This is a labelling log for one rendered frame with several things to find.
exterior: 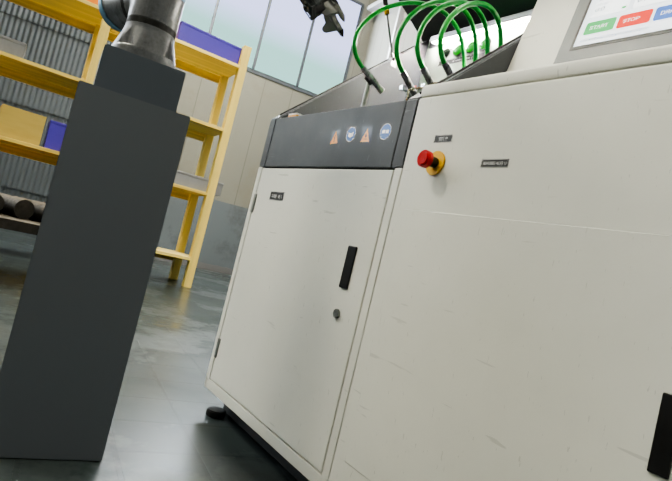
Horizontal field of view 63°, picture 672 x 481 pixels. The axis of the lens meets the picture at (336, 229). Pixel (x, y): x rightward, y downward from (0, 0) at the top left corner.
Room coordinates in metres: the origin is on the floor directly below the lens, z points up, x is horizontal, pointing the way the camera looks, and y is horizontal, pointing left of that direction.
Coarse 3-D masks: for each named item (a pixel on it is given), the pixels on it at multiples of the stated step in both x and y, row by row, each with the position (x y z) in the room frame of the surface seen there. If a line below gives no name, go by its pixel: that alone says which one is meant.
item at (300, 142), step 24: (288, 120) 1.66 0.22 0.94; (312, 120) 1.54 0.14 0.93; (336, 120) 1.44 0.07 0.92; (360, 120) 1.35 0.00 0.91; (384, 120) 1.27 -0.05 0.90; (288, 144) 1.63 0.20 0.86; (312, 144) 1.51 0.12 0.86; (336, 144) 1.42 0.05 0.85; (360, 144) 1.33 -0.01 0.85; (384, 144) 1.25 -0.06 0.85; (288, 168) 1.63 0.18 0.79; (312, 168) 1.52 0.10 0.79; (336, 168) 1.41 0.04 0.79; (360, 168) 1.32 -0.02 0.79; (384, 168) 1.25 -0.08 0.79
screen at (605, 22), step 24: (600, 0) 1.19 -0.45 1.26; (624, 0) 1.14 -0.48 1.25; (648, 0) 1.09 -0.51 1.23; (576, 24) 1.21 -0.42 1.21; (600, 24) 1.16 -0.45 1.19; (624, 24) 1.11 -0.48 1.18; (648, 24) 1.07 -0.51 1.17; (576, 48) 1.18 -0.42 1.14; (600, 48) 1.13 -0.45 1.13; (624, 48) 1.09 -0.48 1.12
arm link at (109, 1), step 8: (104, 0) 1.35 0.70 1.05; (112, 0) 1.32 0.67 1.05; (104, 8) 1.36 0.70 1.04; (112, 8) 1.33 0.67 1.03; (120, 8) 1.31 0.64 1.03; (104, 16) 1.37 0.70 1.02; (112, 16) 1.35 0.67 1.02; (120, 16) 1.33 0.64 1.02; (112, 24) 1.37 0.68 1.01; (120, 24) 1.36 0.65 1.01
